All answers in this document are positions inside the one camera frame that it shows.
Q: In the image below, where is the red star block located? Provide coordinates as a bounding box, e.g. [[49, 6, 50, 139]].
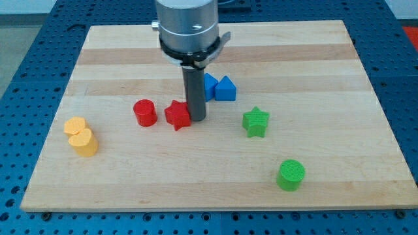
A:
[[165, 100, 191, 131]]

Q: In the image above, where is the green star block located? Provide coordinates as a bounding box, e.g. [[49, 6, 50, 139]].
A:
[[242, 106, 270, 138]]

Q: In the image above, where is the blue triangle block right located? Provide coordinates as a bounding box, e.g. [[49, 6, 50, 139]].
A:
[[215, 76, 236, 101]]

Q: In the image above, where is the blue block behind rod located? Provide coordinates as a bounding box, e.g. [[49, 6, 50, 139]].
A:
[[204, 73, 218, 102]]

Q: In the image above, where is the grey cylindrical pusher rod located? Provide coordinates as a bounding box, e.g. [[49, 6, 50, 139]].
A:
[[182, 66, 206, 121]]

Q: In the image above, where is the red cylinder block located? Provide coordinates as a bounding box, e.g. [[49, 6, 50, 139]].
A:
[[133, 99, 157, 127]]

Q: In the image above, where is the wooden board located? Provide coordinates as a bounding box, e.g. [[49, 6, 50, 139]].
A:
[[20, 20, 417, 212]]

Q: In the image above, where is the green cylinder block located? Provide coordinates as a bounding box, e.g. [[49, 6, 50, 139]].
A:
[[276, 159, 306, 191]]

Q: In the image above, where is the yellow heart block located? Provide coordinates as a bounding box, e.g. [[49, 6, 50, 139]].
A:
[[68, 128, 99, 157]]

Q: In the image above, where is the yellow hexagon block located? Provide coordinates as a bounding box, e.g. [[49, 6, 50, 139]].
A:
[[63, 116, 89, 138]]

